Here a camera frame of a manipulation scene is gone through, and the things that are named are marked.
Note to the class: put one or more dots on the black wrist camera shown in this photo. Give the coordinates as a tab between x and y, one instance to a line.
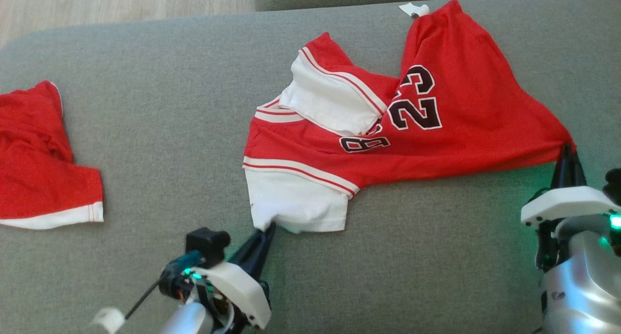
613	184
207	244

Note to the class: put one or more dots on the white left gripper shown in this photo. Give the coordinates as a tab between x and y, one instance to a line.
240	290

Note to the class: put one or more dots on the red white number jersey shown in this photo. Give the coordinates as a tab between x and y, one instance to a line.
461	81

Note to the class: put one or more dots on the red shorts white hem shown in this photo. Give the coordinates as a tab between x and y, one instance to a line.
39	169

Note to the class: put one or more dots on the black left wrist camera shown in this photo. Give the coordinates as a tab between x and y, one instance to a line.
207	244

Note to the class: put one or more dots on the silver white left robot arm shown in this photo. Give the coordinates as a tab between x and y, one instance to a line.
187	320

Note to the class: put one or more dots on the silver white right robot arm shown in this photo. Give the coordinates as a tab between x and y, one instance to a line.
582	285

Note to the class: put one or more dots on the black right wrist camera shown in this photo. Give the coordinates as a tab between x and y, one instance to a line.
613	184

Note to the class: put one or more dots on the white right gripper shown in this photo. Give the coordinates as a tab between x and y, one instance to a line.
567	203

